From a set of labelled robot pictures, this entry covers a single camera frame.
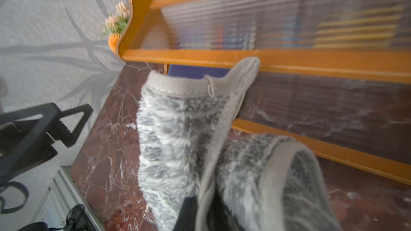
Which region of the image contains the grey fluffy cloth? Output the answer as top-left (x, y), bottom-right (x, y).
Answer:
top-left (137, 57), bottom-right (341, 231)

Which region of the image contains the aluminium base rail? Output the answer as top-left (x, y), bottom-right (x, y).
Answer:
top-left (30, 166), bottom-right (105, 231)

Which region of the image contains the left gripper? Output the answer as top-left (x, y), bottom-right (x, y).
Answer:
top-left (1, 103), bottom-right (93, 183)

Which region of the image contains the orange wooden bookshelf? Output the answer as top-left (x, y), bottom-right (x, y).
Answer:
top-left (116, 0), bottom-right (411, 184)

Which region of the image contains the black cable on rail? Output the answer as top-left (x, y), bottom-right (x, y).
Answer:
top-left (48, 203), bottom-right (92, 231)

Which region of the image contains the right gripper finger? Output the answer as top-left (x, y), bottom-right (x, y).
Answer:
top-left (173, 195), bottom-right (231, 231)

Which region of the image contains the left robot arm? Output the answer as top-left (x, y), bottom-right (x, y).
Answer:
top-left (1, 103), bottom-right (93, 231)

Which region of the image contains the white pot with flowers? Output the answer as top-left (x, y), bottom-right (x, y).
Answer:
top-left (103, 1), bottom-right (131, 53)

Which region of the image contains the dark blue book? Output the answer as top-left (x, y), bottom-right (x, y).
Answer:
top-left (168, 65), bottom-right (230, 79)

